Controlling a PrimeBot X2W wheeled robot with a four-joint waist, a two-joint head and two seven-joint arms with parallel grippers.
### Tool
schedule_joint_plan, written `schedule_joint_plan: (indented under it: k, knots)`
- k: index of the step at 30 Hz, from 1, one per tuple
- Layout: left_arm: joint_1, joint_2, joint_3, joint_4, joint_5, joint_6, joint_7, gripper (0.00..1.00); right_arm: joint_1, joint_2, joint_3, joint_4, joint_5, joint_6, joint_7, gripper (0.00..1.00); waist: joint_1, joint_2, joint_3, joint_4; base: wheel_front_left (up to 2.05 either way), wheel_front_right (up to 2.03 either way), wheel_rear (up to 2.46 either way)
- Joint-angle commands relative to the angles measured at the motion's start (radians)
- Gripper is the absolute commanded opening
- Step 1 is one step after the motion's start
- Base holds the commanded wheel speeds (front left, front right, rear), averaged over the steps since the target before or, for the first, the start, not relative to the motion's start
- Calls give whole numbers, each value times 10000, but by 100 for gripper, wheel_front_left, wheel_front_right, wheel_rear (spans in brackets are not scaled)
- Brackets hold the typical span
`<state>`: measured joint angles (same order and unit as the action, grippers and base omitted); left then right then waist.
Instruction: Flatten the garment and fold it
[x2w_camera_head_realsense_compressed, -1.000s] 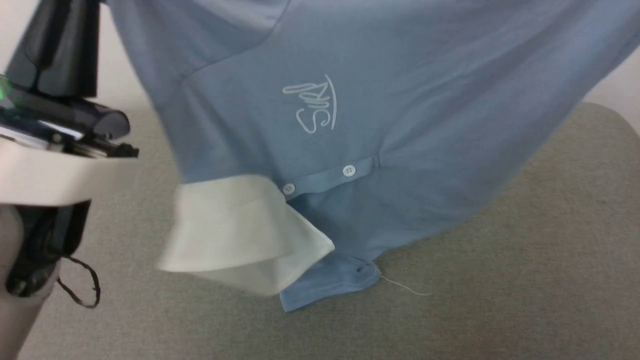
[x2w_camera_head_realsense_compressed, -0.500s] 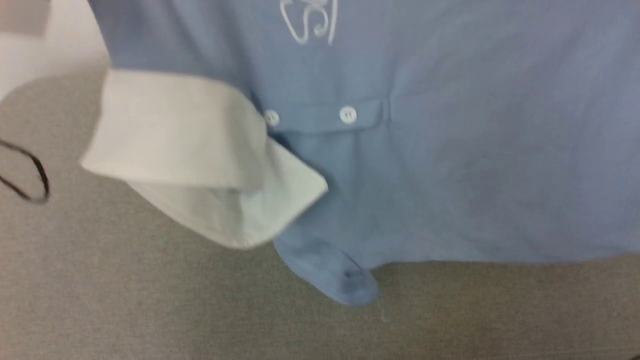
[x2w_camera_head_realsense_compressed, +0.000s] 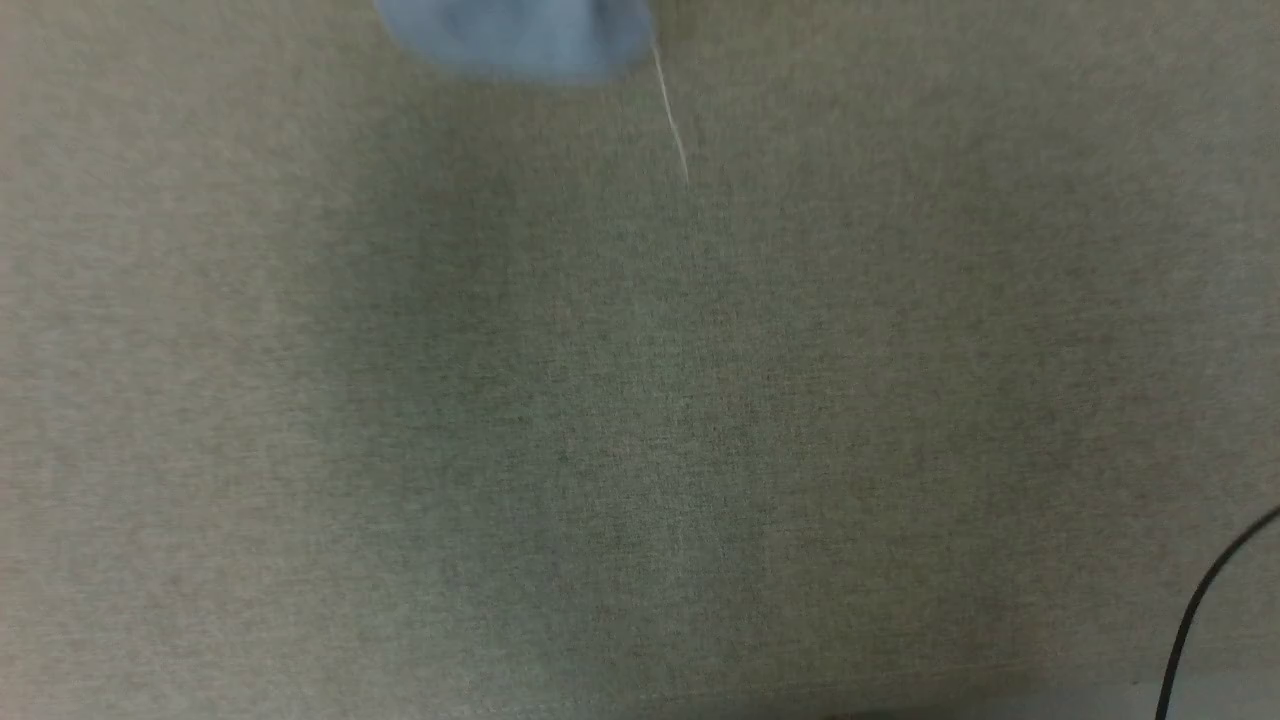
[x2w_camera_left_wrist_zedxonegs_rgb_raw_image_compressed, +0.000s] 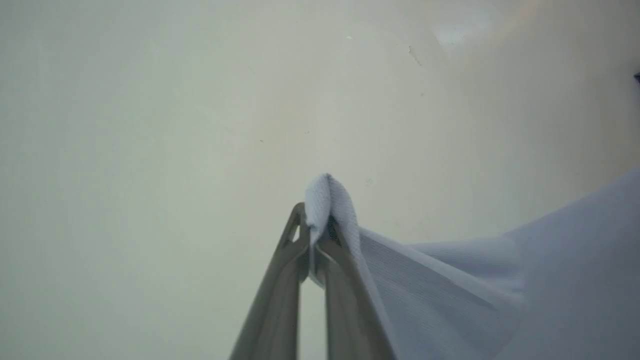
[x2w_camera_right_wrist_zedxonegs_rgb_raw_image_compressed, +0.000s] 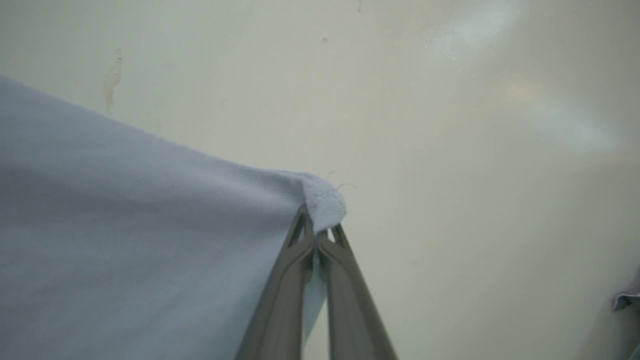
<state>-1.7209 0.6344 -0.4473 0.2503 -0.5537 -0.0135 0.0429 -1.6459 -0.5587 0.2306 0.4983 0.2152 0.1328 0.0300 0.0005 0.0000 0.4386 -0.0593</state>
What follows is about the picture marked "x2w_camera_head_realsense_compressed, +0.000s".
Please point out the light blue garment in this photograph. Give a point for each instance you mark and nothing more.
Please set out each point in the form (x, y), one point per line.
(520, 35)

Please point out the thin white thread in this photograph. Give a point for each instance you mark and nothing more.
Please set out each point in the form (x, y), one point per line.
(670, 115)

